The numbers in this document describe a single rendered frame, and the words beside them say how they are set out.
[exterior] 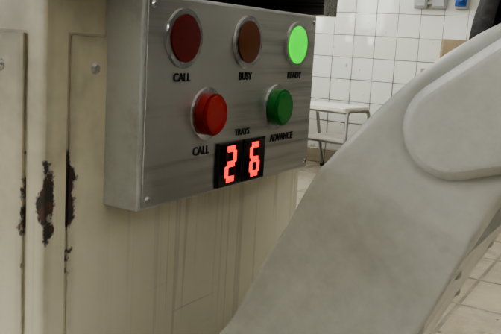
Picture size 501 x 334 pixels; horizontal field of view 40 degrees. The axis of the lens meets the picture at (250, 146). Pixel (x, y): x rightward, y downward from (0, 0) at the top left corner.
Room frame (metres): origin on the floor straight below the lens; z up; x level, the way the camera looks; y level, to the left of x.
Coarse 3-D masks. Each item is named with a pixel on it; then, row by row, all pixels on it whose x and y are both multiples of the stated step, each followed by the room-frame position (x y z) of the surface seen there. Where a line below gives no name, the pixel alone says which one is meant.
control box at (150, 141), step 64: (128, 0) 0.44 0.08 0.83; (192, 0) 0.48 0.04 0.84; (128, 64) 0.44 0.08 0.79; (192, 64) 0.47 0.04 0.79; (256, 64) 0.55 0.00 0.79; (128, 128) 0.44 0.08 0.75; (192, 128) 0.48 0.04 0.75; (256, 128) 0.55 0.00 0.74; (128, 192) 0.44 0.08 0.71; (192, 192) 0.48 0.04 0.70
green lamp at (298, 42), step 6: (294, 30) 0.59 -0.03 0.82; (300, 30) 0.60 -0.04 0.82; (294, 36) 0.59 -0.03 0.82; (300, 36) 0.60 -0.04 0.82; (306, 36) 0.61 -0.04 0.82; (294, 42) 0.59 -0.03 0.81; (300, 42) 0.60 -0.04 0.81; (306, 42) 0.61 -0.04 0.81; (294, 48) 0.59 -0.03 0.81; (300, 48) 0.60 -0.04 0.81; (306, 48) 0.61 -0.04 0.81; (294, 54) 0.60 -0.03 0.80; (300, 54) 0.60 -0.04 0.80; (294, 60) 0.60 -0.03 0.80; (300, 60) 0.60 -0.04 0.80
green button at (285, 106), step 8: (272, 96) 0.56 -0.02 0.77; (280, 96) 0.56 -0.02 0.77; (288, 96) 0.57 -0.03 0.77; (272, 104) 0.56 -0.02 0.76; (280, 104) 0.56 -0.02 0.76; (288, 104) 0.58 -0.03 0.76; (272, 112) 0.56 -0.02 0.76; (280, 112) 0.56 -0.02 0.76; (288, 112) 0.58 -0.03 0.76; (272, 120) 0.56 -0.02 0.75; (280, 120) 0.57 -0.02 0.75; (288, 120) 0.58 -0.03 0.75
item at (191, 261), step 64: (0, 0) 0.43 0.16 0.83; (64, 0) 0.42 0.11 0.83; (0, 64) 0.42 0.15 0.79; (64, 64) 0.42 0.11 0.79; (0, 128) 0.42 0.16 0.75; (64, 128) 0.42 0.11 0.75; (0, 192) 0.42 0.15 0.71; (64, 192) 0.42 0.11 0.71; (256, 192) 0.62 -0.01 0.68; (0, 256) 0.42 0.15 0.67; (64, 256) 0.42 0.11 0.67; (128, 256) 0.47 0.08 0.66; (192, 256) 0.54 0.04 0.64; (256, 256) 0.62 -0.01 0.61; (0, 320) 0.42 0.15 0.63; (64, 320) 0.42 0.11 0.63; (128, 320) 0.47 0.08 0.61; (192, 320) 0.54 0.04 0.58
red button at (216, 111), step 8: (208, 96) 0.48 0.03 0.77; (216, 96) 0.49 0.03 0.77; (200, 104) 0.48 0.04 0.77; (208, 104) 0.48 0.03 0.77; (216, 104) 0.48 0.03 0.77; (224, 104) 0.49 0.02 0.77; (200, 112) 0.48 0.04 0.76; (208, 112) 0.48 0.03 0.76; (216, 112) 0.48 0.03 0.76; (224, 112) 0.49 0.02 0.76; (200, 120) 0.48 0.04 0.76; (208, 120) 0.48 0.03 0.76; (216, 120) 0.49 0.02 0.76; (224, 120) 0.49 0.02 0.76; (200, 128) 0.48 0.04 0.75; (208, 128) 0.48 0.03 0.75; (216, 128) 0.49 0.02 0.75
